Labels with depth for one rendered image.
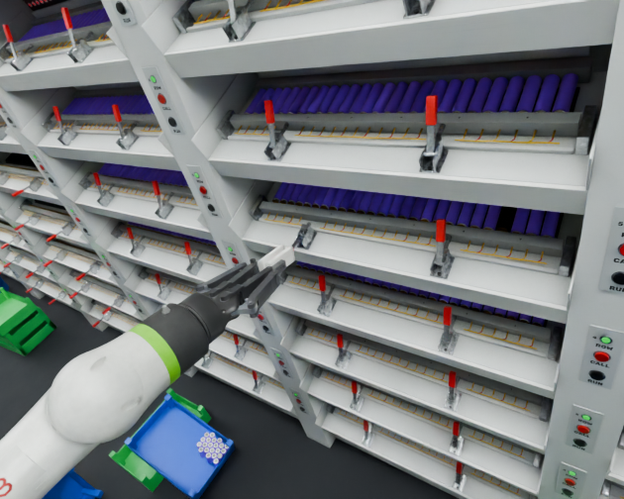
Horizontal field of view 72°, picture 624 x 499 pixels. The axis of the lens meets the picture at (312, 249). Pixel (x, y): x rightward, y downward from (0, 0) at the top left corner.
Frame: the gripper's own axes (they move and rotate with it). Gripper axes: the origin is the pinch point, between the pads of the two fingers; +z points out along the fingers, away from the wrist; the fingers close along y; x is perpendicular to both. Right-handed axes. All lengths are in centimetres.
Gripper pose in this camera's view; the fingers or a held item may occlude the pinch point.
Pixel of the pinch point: (276, 260)
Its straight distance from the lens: 76.6
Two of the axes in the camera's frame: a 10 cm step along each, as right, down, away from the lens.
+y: 8.1, 1.7, -5.6
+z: 5.7, -4.6, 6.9
